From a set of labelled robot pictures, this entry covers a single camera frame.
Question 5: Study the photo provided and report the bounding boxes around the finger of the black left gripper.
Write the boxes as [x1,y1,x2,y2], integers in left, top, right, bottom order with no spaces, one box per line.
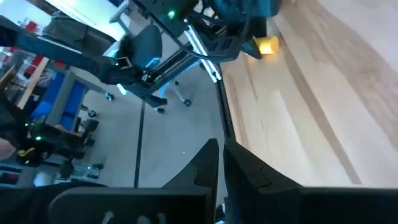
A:
[214,29,264,62]

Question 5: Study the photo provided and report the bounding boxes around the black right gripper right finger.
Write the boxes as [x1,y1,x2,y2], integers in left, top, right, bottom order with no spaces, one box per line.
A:
[223,139,398,224]

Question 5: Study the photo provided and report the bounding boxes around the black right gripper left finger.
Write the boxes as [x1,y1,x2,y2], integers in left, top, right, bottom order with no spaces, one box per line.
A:
[48,138,220,224]

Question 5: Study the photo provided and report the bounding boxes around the rounded yellow block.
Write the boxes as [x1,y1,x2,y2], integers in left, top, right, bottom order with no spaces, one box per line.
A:
[253,35,280,55]

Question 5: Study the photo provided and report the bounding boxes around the office chair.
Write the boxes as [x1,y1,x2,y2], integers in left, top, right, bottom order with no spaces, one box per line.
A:
[119,24,193,114]

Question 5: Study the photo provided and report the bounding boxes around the black device on stand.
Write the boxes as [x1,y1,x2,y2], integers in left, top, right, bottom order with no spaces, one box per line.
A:
[0,15,169,108]

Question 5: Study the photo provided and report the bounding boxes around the black robot green lights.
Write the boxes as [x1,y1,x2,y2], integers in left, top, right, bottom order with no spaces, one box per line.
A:
[18,119,100,164]

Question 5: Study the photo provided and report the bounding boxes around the grey cart blue drawers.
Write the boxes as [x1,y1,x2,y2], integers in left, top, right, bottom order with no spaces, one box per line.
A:
[18,70,106,134]

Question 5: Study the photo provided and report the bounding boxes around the person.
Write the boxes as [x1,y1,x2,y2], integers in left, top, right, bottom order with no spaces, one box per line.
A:
[0,138,15,161]

